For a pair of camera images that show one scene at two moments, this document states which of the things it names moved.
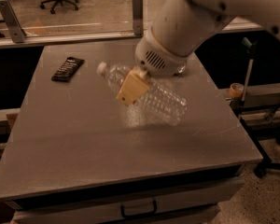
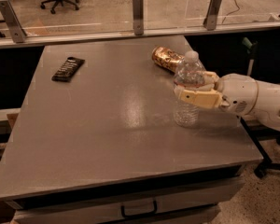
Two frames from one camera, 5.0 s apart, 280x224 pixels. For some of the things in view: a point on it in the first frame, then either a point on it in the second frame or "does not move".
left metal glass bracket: (18, 34) does not move
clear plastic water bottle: (154, 102) to (189, 74)
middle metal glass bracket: (137, 13) does not move
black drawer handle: (138, 215) does not move
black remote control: (68, 69) does not move
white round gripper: (161, 60) to (238, 92)
